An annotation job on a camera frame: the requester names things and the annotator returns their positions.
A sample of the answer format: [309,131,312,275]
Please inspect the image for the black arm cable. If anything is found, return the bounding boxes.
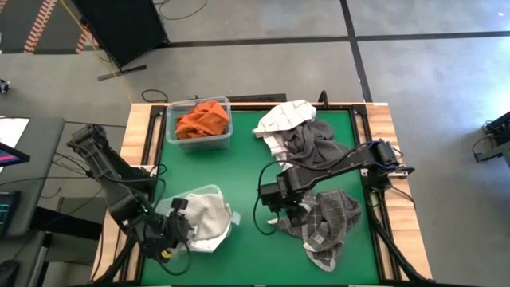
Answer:
[151,162,193,277]
[253,145,374,236]

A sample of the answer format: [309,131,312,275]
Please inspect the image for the black looped floor cable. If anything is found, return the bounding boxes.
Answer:
[140,88,169,104]

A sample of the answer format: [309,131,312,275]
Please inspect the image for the black monitor pink screen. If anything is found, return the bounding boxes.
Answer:
[0,141,31,168]

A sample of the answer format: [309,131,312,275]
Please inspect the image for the black backlit keyboard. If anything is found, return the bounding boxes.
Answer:
[0,190,22,237]

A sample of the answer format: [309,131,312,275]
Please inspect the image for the black panel stand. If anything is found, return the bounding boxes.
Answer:
[71,0,169,83]

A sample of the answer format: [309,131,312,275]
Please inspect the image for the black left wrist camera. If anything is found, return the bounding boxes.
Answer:
[170,197,190,213]

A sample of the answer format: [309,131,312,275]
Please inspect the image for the green table mat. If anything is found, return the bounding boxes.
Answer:
[141,109,382,286]

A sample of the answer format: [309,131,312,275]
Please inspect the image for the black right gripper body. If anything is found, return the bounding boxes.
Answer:
[274,185,310,214]

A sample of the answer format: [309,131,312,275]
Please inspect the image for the white paper sheet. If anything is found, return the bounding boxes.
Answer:
[0,117,31,149]

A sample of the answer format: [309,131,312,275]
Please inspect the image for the black computer mouse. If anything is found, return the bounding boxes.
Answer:
[0,260,19,287]

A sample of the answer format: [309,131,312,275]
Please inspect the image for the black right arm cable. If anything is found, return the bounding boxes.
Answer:
[253,145,374,236]

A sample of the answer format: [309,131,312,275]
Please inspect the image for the dark grey towel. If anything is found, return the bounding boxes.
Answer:
[281,119,351,168]

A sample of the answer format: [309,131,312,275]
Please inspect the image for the black metal table frame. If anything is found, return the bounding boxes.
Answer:
[135,102,386,286]

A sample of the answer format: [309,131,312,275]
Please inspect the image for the grey desk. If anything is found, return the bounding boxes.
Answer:
[0,116,67,240]

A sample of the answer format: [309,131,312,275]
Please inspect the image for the plain white towel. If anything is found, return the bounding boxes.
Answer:
[181,234,232,253]

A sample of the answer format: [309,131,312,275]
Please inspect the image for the clear plastic bin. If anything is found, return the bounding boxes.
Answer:
[153,183,242,253]
[165,96,234,152]

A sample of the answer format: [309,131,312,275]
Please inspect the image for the yellow floor cable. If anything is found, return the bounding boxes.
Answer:
[59,0,133,104]

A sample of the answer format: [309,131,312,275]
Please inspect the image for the black device with cables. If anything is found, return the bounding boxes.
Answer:
[472,110,510,165]

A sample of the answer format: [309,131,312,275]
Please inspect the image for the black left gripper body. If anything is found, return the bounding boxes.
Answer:
[145,213,192,260]

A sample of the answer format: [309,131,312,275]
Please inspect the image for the white towel brown checks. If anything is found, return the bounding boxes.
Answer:
[252,99,318,167]

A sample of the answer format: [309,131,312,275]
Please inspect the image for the black curved floor cable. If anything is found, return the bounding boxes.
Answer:
[153,0,208,21]

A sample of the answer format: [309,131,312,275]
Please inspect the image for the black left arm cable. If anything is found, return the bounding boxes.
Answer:
[151,162,193,277]

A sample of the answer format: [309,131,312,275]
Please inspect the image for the white towel thin grey checks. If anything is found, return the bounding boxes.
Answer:
[185,192,233,242]

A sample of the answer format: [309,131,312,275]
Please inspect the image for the dark mat orange stripes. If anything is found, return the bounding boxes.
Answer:
[0,0,93,55]

